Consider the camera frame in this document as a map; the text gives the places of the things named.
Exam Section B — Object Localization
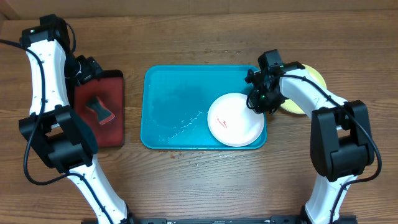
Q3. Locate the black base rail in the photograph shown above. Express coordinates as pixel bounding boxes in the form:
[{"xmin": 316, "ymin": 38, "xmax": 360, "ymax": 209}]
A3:
[{"xmin": 81, "ymin": 214, "xmax": 358, "ymax": 224}]

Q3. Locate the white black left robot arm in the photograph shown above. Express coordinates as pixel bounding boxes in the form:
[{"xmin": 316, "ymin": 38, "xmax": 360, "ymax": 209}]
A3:
[{"xmin": 19, "ymin": 14, "xmax": 134, "ymax": 223}]

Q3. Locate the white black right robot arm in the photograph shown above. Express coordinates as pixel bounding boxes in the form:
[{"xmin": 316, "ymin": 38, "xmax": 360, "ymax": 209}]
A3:
[{"xmin": 245, "ymin": 49, "xmax": 382, "ymax": 223}]

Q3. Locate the black and pink sponge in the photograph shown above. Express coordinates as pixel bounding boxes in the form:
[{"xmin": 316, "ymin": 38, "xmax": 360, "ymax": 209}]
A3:
[{"xmin": 85, "ymin": 96, "xmax": 115, "ymax": 125}]

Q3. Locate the teal plastic tray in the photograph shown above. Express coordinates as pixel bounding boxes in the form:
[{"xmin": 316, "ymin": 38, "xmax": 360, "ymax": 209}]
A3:
[{"xmin": 141, "ymin": 65, "xmax": 257, "ymax": 151}]

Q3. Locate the yellow-green plate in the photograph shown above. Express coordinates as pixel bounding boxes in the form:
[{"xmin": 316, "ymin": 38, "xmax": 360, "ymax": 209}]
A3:
[{"xmin": 280, "ymin": 64, "xmax": 327, "ymax": 114}]

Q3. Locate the dark red-lined small tray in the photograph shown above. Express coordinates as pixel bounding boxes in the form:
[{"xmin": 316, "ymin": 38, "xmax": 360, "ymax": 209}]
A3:
[{"xmin": 73, "ymin": 70, "xmax": 124, "ymax": 147}]

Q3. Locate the white pink plate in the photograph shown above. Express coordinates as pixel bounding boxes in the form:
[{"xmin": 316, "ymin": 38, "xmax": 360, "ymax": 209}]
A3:
[{"xmin": 207, "ymin": 93, "xmax": 267, "ymax": 149}]

